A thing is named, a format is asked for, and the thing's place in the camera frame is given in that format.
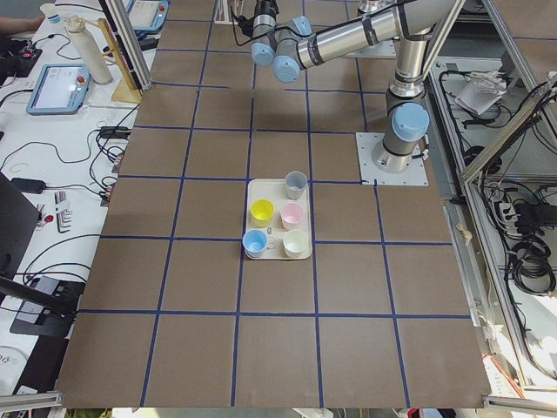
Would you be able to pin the light blue plastic cup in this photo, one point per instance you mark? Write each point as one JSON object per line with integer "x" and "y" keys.
{"x": 255, "y": 242}

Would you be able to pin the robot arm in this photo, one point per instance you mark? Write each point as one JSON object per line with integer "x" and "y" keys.
{"x": 407, "y": 32}

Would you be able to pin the pink plastic cup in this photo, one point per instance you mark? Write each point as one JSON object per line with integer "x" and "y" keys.
{"x": 292, "y": 215}

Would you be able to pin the yellow plastic cup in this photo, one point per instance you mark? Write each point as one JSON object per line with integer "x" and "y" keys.
{"x": 262, "y": 211}

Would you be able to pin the grey plastic cup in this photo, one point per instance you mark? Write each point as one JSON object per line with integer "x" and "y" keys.
{"x": 295, "y": 184}

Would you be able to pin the cream plastic cup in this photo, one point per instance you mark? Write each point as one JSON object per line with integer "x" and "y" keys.
{"x": 295, "y": 243}

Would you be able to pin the white plastic tray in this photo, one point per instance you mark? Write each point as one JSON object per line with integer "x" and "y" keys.
{"x": 274, "y": 190}

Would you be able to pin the wooden paper towel stand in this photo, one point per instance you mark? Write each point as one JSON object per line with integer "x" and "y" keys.
{"x": 126, "y": 90}

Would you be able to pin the hex key set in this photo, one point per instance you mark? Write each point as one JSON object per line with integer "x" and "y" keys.
{"x": 63, "y": 212}

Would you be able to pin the blue teach pendant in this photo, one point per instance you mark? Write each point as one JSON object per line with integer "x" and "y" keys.
{"x": 59, "y": 90}
{"x": 147, "y": 16}

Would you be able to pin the crumpled white paper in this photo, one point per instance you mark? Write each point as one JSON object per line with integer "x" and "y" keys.
{"x": 483, "y": 90}

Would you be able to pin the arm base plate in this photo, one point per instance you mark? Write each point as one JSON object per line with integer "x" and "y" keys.
{"x": 378, "y": 167}

